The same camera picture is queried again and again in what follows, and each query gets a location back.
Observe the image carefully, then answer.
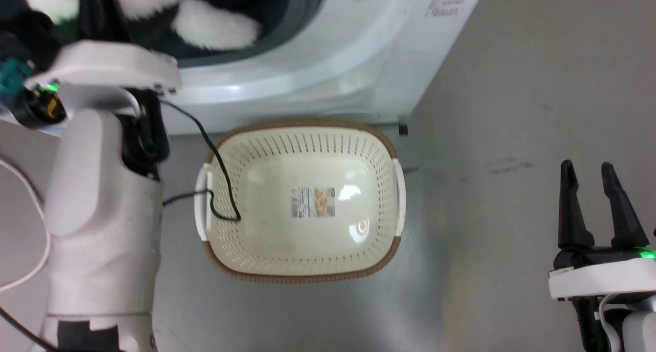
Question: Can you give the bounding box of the white washing machine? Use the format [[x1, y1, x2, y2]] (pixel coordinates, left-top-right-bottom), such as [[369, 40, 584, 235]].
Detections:
[[0, 0, 489, 136]]

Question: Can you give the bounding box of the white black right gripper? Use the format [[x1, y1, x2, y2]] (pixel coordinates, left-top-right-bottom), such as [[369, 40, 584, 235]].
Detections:
[[548, 159, 656, 302]]

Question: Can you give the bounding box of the cream laundry basket brown rim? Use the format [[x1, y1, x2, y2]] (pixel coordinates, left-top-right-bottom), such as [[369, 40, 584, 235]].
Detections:
[[193, 119, 407, 284]]

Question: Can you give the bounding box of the teal connector plug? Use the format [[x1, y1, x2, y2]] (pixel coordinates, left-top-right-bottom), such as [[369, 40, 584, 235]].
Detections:
[[0, 58, 34, 108]]

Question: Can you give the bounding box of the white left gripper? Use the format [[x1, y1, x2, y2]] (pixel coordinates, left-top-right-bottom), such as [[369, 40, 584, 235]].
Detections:
[[25, 0, 183, 118]]

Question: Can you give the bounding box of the thin white cable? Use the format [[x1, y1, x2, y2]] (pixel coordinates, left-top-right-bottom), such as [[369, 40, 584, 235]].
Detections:
[[0, 159, 52, 293]]

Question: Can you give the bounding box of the black and white panda plush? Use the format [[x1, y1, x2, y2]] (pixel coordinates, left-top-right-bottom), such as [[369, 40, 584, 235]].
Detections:
[[0, 0, 263, 51]]

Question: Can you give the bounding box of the thin black cable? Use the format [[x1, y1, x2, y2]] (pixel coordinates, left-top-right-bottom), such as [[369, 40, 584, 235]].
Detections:
[[158, 100, 242, 222]]

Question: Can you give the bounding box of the thick black cable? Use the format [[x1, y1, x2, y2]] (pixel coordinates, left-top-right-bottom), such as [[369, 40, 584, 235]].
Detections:
[[0, 307, 58, 352]]

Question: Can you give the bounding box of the printed label sticker in basket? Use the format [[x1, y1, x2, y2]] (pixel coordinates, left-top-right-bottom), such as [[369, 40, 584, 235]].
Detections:
[[290, 187, 337, 219]]

